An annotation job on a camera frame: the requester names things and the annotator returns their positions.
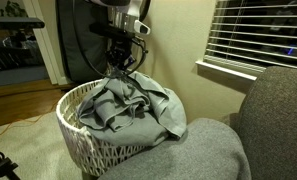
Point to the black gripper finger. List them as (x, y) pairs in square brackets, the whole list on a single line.
[(128, 65), (113, 66)]

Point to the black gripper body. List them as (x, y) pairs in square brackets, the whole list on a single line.
[(120, 48)]

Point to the gray fringed blanket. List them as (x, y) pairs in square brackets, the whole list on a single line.
[(138, 113)]

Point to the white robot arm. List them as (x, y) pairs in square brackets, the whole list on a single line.
[(128, 15)]

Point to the white woven basket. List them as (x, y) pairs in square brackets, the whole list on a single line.
[(78, 146)]

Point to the round black-framed mirror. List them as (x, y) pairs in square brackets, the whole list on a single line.
[(147, 6)]

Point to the dark blue padded bag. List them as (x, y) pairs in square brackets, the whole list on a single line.
[(64, 46)]

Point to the white window sill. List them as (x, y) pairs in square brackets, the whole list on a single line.
[(221, 69)]

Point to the black desk top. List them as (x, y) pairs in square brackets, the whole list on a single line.
[(18, 22)]

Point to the green houseplant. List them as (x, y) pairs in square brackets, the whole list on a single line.
[(14, 9)]

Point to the beige carpet rug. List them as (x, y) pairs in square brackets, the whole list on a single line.
[(31, 150)]

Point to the white window blinds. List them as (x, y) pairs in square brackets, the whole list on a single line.
[(254, 33)]

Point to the black tripod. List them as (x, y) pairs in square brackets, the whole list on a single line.
[(1, 165)]

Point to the dark gray couch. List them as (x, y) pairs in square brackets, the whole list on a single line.
[(278, 113)]

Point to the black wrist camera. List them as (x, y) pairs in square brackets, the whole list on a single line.
[(108, 30)]

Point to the white door frame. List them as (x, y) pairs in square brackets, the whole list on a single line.
[(48, 50)]

